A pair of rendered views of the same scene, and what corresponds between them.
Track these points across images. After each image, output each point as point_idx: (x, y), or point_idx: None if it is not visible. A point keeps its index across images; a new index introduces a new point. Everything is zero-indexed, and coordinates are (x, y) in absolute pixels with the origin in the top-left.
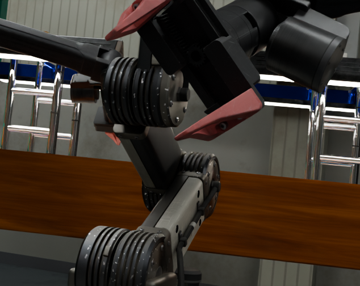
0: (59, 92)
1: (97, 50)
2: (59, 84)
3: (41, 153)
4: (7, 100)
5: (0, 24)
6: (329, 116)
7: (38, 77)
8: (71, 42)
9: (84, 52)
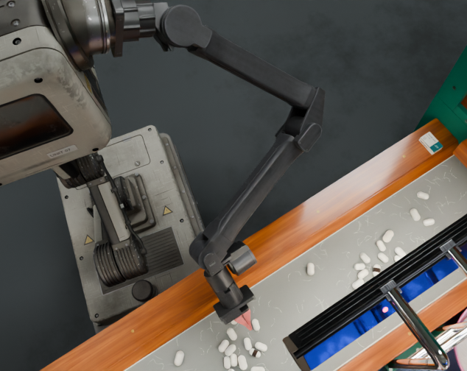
0: (417, 365)
1: (208, 235)
2: (420, 362)
3: (249, 238)
4: (466, 321)
5: (262, 160)
6: None
7: None
8: (224, 215)
9: (211, 223)
